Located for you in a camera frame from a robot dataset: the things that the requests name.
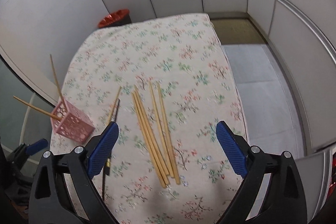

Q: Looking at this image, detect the black chopstick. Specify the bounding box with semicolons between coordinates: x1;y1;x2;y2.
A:
102;99;121;201

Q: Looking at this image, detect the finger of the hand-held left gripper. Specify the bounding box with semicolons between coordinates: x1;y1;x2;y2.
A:
12;139;48;161

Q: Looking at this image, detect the red trash bin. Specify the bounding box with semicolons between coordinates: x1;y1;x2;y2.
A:
98;9;132;28

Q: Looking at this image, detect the pink perforated basket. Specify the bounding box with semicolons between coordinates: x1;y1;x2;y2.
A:
51;99;95;141

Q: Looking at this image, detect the wooden chopstick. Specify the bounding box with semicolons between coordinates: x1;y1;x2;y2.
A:
50;54;65;107
157;81;180;185
14;96;61;119
107;86;122;125
149;81;174;178
131;91;167;188
134;85;171;184

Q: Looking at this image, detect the floral tablecloth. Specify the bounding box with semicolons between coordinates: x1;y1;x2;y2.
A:
50;13;248;224

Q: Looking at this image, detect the brown floor mat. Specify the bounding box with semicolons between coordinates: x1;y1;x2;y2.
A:
211;18;265;45

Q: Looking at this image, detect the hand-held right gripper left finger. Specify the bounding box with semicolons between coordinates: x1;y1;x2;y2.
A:
28;121;120;224

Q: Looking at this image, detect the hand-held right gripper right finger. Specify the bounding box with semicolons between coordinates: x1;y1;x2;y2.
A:
216;121;307;224

